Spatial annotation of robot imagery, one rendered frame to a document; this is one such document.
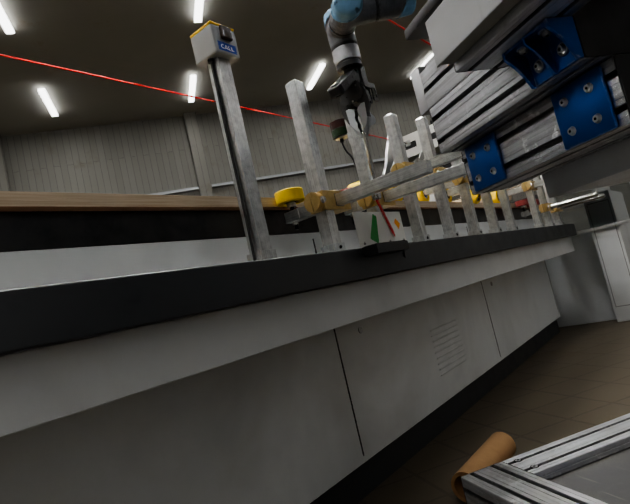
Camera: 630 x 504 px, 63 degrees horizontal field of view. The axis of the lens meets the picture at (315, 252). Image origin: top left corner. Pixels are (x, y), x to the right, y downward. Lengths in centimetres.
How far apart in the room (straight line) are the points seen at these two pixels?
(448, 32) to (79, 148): 1260
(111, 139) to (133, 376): 1240
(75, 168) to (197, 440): 1204
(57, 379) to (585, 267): 363
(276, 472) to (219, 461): 18
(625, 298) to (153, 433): 329
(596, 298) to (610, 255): 35
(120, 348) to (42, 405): 13
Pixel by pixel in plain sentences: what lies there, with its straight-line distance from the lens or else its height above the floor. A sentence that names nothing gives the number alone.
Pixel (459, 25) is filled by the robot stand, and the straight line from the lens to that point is 75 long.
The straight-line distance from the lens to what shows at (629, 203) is 383.
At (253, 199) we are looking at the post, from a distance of 108.
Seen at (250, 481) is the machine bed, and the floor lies 23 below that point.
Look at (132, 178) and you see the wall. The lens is 1284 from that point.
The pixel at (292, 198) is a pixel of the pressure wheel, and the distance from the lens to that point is 138.
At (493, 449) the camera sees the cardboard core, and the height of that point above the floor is 7.
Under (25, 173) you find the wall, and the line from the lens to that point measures 1320.
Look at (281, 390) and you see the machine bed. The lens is 135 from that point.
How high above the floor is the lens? 60
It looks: 5 degrees up
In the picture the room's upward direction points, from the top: 13 degrees counter-clockwise
